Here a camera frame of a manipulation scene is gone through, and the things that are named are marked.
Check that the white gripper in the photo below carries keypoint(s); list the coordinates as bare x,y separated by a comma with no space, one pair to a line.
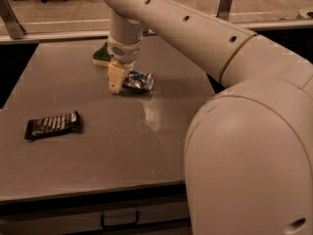
125,53

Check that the crushed redbull can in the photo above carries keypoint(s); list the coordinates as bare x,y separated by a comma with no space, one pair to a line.
139,80

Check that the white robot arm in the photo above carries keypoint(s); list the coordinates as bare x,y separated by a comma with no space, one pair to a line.
249,149

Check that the green yellow sponge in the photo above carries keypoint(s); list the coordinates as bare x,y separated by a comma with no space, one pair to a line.
102,57

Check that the black snack bar wrapper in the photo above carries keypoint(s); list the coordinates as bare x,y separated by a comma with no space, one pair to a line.
52,126

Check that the grey table drawer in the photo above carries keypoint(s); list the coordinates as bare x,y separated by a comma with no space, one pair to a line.
163,219

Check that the left metal glass bracket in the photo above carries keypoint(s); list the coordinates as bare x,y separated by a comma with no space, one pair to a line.
12,24

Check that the metal glass bracket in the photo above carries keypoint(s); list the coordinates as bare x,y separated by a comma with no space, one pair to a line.
12,24
224,9

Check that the right metal glass bracket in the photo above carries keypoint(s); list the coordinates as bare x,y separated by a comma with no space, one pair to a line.
224,9

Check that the black drawer handle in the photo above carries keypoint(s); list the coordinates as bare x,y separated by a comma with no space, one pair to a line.
111,220

